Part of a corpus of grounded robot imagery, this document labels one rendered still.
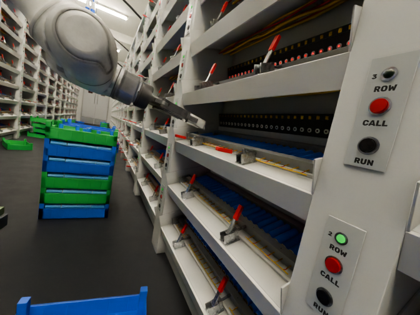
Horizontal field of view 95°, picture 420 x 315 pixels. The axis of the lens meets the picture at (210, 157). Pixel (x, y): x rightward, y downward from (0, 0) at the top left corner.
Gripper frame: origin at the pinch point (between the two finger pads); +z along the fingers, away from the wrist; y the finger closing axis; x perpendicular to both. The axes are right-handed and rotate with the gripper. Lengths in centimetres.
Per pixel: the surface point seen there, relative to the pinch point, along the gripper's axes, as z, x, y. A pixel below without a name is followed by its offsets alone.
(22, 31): -150, -45, 290
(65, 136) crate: -38, 27, 49
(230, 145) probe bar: 4.7, 4.2, -19.3
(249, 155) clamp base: 2.8, 5.5, -30.7
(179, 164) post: 6.2, 17.5, 12.9
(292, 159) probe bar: 5.0, 3.7, -39.5
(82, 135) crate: -32, 24, 49
